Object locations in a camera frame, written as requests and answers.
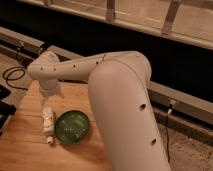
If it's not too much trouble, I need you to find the small white bottle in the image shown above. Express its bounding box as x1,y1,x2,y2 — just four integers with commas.
42,106,54,144

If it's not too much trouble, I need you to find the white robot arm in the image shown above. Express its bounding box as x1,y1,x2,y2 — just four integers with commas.
27,51,171,171

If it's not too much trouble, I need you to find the green ceramic bowl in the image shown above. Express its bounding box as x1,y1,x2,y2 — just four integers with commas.
54,110,90,144

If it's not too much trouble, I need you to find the black equipment at left edge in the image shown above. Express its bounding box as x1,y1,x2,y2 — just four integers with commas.
0,84,16,136

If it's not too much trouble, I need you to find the black coiled cable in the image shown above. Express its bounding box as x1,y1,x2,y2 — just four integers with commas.
2,46,34,90

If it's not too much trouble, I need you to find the metal floor rail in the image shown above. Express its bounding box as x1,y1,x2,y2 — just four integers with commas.
0,26,213,144

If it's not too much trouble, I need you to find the wooden window frame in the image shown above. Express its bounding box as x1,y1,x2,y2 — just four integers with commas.
19,0,213,50

